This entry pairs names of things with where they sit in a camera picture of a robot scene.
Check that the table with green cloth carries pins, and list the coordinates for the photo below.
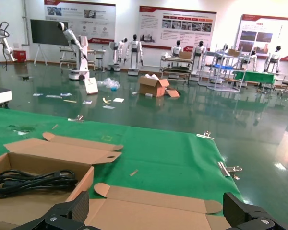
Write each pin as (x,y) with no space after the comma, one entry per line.
(256,76)

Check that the large open cardboard box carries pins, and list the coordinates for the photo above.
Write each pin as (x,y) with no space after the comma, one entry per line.
(150,89)

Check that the grey metal shelf frame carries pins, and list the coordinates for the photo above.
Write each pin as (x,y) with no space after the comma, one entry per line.
(219,55)

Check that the white machine base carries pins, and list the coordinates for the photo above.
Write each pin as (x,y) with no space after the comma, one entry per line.
(0,95)

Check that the thin wooden stick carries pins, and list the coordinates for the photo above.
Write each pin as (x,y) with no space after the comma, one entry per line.
(54,126)

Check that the yellow paper strip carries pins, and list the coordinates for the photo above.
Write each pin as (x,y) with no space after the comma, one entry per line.
(70,101)

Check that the curved yellow strip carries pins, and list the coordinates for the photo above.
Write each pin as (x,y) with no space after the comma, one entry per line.
(106,100)

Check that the white paper sheet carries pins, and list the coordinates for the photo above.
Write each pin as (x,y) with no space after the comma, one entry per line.
(118,100)

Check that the red wall box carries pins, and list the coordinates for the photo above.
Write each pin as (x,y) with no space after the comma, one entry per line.
(20,56)

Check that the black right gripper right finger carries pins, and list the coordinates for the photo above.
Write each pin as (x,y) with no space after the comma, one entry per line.
(242,215)

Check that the dark floor debris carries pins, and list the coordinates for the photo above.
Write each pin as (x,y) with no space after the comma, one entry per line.
(25,77)

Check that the wall poster with large photos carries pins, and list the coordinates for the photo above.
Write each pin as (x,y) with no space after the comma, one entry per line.
(285,31)

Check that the white industrial robot arm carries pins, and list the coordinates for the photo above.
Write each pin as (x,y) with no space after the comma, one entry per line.
(8,49)

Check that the open brown cardboard box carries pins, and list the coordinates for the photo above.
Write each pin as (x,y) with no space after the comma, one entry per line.
(146,213)
(57,151)

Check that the small wooden scrap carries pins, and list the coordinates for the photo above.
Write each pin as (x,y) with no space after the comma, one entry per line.
(134,172)

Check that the black stool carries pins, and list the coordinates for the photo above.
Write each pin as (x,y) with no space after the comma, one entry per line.
(99,62)

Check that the small leaning cardboard box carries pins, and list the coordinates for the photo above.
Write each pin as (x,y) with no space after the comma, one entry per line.
(91,87)

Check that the clear plastic bag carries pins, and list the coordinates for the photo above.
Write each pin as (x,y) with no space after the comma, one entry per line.
(109,83)

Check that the wide wall poster photo row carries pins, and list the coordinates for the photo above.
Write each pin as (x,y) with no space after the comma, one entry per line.
(153,24)

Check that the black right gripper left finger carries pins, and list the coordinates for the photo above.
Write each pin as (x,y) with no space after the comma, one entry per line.
(62,215)

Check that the wall poster with red header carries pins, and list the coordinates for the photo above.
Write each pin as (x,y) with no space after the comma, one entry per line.
(98,24)

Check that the flat cardboard piece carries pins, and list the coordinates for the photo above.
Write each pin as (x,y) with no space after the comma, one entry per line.
(173,93)

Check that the leaning white wheeled humanoid robot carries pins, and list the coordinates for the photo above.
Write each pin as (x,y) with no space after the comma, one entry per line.
(82,60)

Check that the green table cloth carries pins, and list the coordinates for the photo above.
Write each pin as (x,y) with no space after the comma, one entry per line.
(170,155)

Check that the white packing paper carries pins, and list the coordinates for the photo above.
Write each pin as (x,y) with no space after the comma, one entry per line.
(152,76)

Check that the paper scrap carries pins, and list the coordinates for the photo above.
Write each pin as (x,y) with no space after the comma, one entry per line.
(66,94)
(87,102)
(38,94)
(109,107)
(52,96)

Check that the metal rack table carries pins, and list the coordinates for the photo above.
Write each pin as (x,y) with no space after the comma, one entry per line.
(66,54)
(175,69)

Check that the grey wall pipe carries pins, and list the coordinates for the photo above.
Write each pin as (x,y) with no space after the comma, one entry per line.
(26,24)

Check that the black display board on stand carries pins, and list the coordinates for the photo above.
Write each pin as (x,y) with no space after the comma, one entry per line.
(45,32)

